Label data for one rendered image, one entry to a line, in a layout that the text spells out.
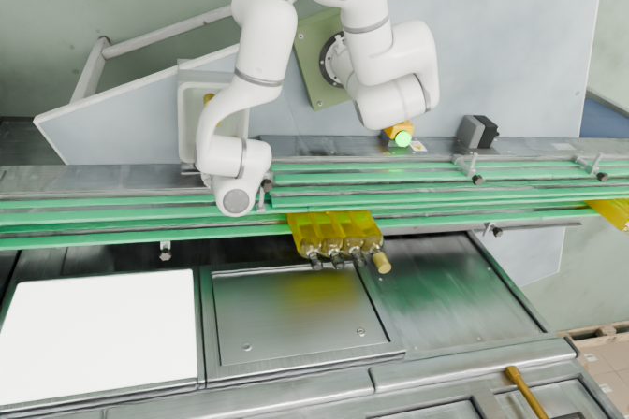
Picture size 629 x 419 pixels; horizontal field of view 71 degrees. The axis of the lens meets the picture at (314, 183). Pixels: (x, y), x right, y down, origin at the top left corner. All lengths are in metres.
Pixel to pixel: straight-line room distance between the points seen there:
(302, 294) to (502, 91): 0.89
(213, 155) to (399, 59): 0.38
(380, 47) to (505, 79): 0.77
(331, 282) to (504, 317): 0.50
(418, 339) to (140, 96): 0.94
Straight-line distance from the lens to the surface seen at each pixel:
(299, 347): 1.10
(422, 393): 1.14
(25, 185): 1.28
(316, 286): 1.23
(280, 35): 0.73
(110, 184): 1.24
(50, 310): 1.21
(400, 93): 0.91
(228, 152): 0.82
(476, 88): 1.49
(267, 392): 1.04
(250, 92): 0.76
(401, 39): 0.86
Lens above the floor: 1.87
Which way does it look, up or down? 52 degrees down
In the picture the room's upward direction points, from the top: 156 degrees clockwise
